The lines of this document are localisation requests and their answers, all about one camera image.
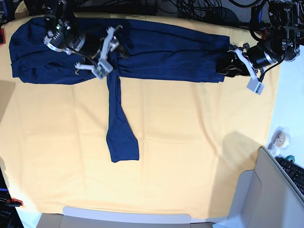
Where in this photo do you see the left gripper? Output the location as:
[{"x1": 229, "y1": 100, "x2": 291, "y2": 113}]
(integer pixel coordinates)
[{"x1": 216, "y1": 44, "x2": 278, "y2": 77}]

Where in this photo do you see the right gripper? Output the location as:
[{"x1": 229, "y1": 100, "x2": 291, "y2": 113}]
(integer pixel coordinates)
[{"x1": 79, "y1": 33, "x2": 129, "y2": 59}]

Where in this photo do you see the dark blue long-sleeve shirt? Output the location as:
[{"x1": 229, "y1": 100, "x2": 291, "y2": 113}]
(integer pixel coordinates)
[{"x1": 9, "y1": 18, "x2": 230, "y2": 162}]

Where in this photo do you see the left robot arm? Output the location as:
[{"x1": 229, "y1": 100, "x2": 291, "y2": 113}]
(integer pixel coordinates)
[{"x1": 216, "y1": 0, "x2": 304, "y2": 82}]

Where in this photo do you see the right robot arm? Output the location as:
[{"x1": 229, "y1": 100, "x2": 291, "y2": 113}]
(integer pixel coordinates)
[{"x1": 44, "y1": 0, "x2": 128, "y2": 63}]

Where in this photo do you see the yellow table cloth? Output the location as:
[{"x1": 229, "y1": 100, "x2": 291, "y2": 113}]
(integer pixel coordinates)
[{"x1": 0, "y1": 12, "x2": 283, "y2": 220}]

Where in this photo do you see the clear tape dispenser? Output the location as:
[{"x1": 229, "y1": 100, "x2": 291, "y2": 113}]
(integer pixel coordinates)
[{"x1": 267, "y1": 126, "x2": 291, "y2": 151}]

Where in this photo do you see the green tape roll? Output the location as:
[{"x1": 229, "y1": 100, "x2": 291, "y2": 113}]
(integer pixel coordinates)
[{"x1": 285, "y1": 155, "x2": 295, "y2": 163}]

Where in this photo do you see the red clamp top left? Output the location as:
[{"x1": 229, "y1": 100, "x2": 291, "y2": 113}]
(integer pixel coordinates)
[{"x1": 0, "y1": 28, "x2": 6, "y2": 46}]

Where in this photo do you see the red clamp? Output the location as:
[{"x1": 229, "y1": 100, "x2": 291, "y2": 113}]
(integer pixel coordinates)
[
  {"x1": 4, "y1": 199, "x2": 23, "y2": 207},
  {"x1": 0, "y1": 28, "x2": 6, "y2": 46}
]

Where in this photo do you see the black keyboard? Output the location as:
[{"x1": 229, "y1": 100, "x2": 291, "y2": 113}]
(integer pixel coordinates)
[{"x1": 276, "y1": 157, "x2": 304, "y2": 194}]

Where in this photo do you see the white cardboard box bottom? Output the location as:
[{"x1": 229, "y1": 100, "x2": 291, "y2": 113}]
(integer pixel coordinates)
[{"x1": 37, "y1": 207, "x2": 214, "y2": 228}]

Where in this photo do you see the red clamp bottom left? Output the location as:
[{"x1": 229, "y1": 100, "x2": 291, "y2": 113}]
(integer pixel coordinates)
[{"x1": 4, "y1": 199, "x2": 23, "y2": 207}]

